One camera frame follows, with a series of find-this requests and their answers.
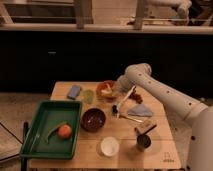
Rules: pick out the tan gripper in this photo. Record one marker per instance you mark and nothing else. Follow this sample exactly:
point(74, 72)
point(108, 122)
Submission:
point(115, 89)

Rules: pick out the yellow banana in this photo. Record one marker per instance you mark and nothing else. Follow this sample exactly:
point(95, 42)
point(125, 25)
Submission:
point(107, 92)

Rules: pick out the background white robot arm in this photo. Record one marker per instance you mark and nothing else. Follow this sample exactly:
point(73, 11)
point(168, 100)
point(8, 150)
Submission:
point(182, 6)

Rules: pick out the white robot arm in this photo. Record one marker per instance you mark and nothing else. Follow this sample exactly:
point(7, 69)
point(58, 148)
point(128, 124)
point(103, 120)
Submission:
point(194, 112)

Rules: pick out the orange red bowl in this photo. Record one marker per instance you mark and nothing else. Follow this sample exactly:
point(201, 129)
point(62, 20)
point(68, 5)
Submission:
point(101, 86)

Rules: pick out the dark maroon bowl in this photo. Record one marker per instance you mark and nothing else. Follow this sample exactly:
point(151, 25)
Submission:
point(93, 120)

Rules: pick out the white dish brush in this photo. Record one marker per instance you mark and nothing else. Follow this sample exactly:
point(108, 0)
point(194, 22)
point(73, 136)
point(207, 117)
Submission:
point(116, 107)

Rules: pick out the dark red grapes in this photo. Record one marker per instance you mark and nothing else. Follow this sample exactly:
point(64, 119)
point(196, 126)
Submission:
point(136, 97)

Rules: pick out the silver spoon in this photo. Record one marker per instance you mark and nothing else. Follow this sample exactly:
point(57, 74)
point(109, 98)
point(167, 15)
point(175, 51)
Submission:
point(130, 118)

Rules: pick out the green translucent cup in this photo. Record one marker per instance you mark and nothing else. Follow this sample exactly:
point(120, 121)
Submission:
point(88, 96)

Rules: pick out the blue grey cloth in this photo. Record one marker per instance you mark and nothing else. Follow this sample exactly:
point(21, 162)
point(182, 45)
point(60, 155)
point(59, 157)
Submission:
point(140, 110)

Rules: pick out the blue sponge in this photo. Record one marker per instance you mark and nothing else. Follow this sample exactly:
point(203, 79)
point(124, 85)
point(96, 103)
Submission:
point(74, 92)

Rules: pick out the small wooden block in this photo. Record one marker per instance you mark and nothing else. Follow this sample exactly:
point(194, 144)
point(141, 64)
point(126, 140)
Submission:
point(144, 127)

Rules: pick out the white cup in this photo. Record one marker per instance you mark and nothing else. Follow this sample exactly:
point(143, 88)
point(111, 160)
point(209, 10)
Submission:
point(109, 146)

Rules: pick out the black metal cup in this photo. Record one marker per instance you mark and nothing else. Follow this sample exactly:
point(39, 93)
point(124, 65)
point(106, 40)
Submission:
point(143, 141)

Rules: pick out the orange fruit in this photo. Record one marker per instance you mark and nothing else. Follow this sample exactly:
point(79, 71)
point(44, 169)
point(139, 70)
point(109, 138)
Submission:
point(64, 131)

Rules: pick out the green chili pepper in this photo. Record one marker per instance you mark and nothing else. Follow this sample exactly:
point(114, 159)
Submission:
point(53, 130)

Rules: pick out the green plastic tray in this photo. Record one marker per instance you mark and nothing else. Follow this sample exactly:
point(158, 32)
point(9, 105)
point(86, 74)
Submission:
point(42, 140)

